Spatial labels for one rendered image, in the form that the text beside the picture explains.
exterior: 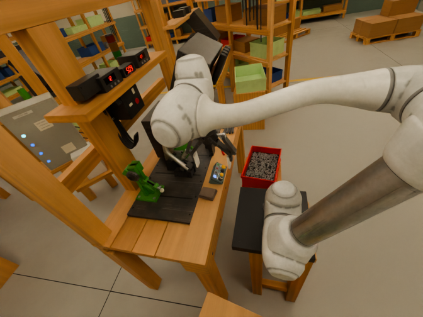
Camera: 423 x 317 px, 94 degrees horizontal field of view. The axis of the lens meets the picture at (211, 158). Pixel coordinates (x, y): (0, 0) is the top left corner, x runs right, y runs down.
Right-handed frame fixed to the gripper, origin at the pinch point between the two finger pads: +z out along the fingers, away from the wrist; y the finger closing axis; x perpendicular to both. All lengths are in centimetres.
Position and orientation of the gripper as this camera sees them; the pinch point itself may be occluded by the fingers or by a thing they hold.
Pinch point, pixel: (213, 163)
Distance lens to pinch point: 81.2
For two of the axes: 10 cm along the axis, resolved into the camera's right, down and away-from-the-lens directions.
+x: 2.2, -6.9, 6.9
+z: 1.7, 7.3, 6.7
